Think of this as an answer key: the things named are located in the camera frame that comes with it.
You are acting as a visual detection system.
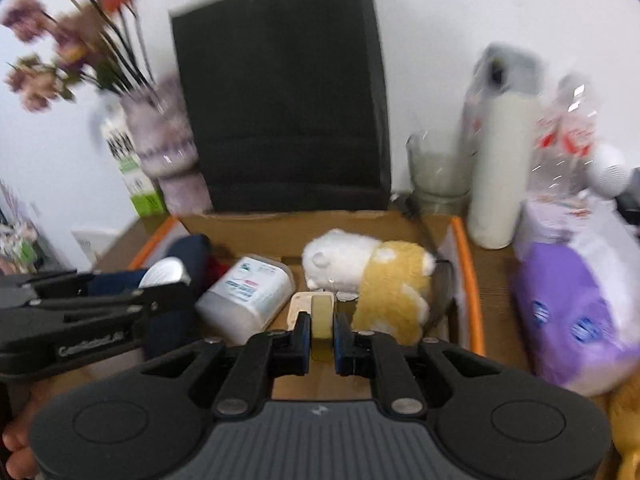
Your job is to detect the white yellow plush toy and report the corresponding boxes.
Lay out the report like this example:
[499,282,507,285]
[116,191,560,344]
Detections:
[302,229,436,346]

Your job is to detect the navy blue zip case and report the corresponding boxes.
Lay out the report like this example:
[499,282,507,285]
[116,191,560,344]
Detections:
[89,233,214,361]

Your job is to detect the white jar lid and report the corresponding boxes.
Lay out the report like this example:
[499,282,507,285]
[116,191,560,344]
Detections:
[138,257,191,288]

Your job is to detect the person left hand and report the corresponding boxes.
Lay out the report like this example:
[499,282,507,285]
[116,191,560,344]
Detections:
[2,419,38,480]

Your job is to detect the white power bank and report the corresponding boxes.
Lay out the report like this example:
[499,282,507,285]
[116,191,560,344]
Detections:
[72,228,120,264]

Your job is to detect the red cardboard box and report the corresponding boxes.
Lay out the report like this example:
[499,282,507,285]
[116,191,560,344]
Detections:
[127,209,486,403]

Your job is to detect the milk carton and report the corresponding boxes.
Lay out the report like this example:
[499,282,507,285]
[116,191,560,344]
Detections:
[100,103,166,218]

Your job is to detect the glass cup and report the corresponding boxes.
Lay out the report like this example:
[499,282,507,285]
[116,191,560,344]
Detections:
[406,131,473,216]

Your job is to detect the purple marbled vase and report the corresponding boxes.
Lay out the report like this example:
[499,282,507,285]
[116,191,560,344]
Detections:
[120,74,213,216]

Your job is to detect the purple tissue pack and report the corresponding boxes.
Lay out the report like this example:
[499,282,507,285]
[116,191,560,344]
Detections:
[513,204,639,396]

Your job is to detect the black paper bag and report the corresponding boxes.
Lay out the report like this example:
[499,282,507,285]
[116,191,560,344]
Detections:
[171,0,392,212]

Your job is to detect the white thermos bottle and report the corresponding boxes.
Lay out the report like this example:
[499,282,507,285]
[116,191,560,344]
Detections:
[463,44,542,249]

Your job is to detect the dried pink flowers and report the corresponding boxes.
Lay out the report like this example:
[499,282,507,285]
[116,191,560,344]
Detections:
[1,0,160,113]

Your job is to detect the yellow ceramic mug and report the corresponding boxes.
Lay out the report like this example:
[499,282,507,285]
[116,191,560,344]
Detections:
[608,382,640,480]

